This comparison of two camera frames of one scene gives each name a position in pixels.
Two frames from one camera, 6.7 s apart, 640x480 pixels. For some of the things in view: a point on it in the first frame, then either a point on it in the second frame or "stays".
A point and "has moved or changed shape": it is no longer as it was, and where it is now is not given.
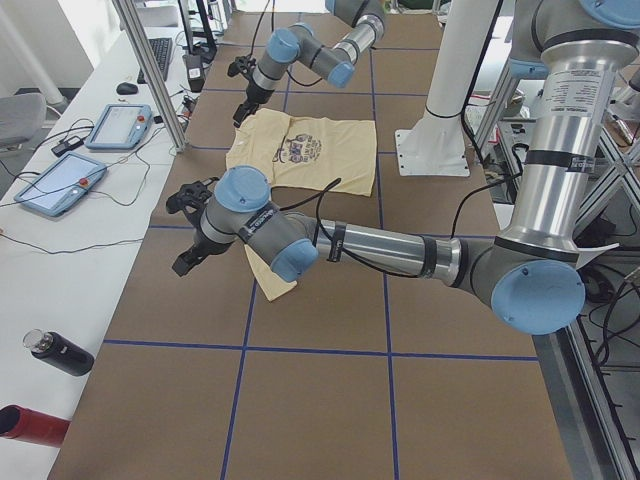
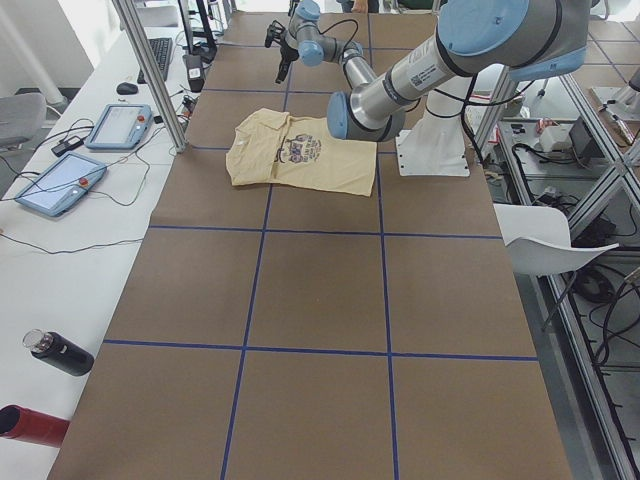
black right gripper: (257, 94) -> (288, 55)
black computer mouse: (126, 88) stays
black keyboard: (162, 48) stays
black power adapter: (66, 146) stays
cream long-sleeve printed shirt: (300, 156) has moved or changed shape
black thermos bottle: (58, 352) stays
